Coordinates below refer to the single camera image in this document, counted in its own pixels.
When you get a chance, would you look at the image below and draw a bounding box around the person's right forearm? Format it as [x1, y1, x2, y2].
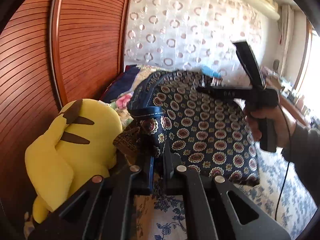
[282, 122, 320, 180]

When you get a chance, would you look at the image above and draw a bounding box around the yellow plush toy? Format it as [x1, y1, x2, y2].
[24, 99, 123, 224]

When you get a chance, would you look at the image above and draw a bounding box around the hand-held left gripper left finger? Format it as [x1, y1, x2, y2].
[27, 152, 157, 240]

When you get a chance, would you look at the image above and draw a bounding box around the navy patterned shirt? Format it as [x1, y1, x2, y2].
[126, 70, 262, 187]

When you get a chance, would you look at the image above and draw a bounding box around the pile of patterned cloths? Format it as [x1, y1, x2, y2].
[261, 66, 282, 79]

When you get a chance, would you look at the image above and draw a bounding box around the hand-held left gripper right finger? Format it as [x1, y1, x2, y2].
[162, 142, 292, 240]

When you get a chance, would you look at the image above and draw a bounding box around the beige wall air conditioner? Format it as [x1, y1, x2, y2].
[237, 0, 280, 20]

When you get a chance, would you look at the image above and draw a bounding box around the long wooden cabinet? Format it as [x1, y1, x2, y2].
[261, 66, 320, 128]

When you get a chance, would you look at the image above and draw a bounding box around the white window curtain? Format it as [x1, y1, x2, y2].
[279, 5, 295, 80]

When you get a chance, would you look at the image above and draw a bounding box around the sheer circle-patterned curtain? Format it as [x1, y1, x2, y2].
[124, 0, 265, 80]

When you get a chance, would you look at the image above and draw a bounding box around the gold patterned cushion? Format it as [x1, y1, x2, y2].
[112, 126, 143, 155]

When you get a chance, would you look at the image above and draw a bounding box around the blue floral white sheet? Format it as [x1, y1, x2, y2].
[24, 97, 318, 240]

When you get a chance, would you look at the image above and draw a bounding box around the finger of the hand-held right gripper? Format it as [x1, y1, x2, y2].
[196, 80, 250, 97]
[232, 41, 266, 89]

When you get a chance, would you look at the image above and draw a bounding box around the black cable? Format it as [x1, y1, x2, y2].
[274, 100, 294, 222]

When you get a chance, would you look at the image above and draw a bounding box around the blue item on box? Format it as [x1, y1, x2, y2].
[200, 65, 223, 79]

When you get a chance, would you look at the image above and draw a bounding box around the pink floral bed blanket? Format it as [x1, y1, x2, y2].
[110, 65, 155, 120]

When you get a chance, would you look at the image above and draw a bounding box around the wooden louvered wardrobe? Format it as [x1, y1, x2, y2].
[0, 0, 135, 205]

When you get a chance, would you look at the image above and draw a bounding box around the person's right hand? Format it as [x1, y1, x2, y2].
[244, 102, 297, 155]

